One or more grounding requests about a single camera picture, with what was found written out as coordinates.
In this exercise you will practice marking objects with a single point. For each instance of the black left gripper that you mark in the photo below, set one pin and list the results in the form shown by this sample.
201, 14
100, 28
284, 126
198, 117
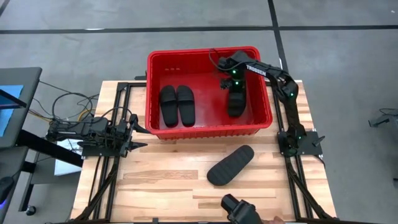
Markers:
123, 137

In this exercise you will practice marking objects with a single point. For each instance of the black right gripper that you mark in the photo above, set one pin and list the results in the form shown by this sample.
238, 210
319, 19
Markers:
237, 87

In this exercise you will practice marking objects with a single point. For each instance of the black foam slide sandal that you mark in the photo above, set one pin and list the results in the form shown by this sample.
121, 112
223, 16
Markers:
186, 105
168, 105
230, 165
237, 107

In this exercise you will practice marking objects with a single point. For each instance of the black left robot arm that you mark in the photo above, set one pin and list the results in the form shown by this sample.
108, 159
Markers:
84, 129

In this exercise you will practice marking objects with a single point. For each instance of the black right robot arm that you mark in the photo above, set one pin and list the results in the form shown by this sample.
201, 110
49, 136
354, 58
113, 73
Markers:
292, 115

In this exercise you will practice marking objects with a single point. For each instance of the red plastic bin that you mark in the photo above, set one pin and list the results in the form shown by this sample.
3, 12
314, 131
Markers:
205, 99

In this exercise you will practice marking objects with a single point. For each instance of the black table clamp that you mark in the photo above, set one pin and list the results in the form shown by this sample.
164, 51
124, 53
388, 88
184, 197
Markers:
155, 220

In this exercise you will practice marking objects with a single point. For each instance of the black desk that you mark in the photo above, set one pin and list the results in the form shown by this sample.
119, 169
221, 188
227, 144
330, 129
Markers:
46, 149

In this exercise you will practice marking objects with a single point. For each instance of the black monitor blue screen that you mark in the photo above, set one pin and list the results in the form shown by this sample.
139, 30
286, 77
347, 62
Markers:
28, 102

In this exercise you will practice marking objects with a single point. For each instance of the black aluminium rig frame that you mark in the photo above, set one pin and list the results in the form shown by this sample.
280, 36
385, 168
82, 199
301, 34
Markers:
109, 193

